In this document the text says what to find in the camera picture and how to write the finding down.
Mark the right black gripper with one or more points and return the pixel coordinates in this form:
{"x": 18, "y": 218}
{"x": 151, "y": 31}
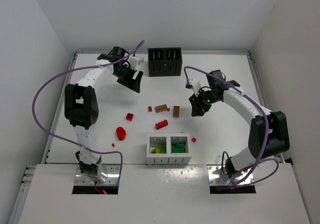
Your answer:
{"x": 200, "y": 101}

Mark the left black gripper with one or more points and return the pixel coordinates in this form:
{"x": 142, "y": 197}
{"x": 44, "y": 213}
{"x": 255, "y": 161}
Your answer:
{"x": 126, "y": 74}

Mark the dark green lego brick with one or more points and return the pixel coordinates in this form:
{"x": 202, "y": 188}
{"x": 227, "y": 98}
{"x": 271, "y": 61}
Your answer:
{"x": 178, "y": 148}

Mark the red oval lego piece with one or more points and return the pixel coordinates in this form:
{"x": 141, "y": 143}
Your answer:
{"x": 121, "y": 133}

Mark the lime lego brick top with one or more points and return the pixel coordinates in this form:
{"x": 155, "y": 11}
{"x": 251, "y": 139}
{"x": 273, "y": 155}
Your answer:
{"x": 156, "y": 151}

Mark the lime lego brick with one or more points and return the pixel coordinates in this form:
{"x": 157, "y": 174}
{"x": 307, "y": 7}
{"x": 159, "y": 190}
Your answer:
{"x": 156, "y": 151}
{"x": 161, "y": 149}

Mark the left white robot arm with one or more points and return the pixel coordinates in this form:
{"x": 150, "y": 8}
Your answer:
{"x": 81, "y": 105}

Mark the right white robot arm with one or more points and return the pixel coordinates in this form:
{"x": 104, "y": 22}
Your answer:
{"x": 268, "y": 130}

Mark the red square lego brick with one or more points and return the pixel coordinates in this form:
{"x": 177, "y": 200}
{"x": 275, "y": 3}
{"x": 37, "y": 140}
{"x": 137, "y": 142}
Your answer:
{"x": 129, "y": 117}

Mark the brown flat lego plate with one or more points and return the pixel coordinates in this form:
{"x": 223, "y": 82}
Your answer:
{"x": 161, "y": 108}

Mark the red long lego brick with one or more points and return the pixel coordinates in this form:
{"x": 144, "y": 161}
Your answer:
{"x": 161, "y": 124}

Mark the black two-compartment container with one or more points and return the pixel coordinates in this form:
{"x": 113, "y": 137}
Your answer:
{"x": 164, "y": 62}

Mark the white two-compartment container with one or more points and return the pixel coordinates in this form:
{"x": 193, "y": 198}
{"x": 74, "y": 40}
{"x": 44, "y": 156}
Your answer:
{"x": 167, "y": 139}

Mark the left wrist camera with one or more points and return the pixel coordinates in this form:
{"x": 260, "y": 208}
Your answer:
{"x": 135, "y": 61}

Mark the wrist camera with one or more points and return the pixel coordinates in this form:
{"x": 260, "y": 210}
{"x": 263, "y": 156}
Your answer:
{"x": 194, "y": 85}
{"x": 135, "y": 61}

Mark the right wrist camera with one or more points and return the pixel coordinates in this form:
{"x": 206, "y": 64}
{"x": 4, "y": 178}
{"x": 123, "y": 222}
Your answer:
{"x": 194, "y": 85}

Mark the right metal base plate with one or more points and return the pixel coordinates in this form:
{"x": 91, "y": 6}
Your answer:
{"x": 218, "y": 179}

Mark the metal base plate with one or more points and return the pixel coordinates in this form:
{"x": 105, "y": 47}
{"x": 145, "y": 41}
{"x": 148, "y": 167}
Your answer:
{"x": 218, "y": 179}
{"x": 108, "y": 175}

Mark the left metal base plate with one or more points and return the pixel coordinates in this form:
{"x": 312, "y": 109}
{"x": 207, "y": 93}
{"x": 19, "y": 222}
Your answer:
{"x": 108, "y": 175}

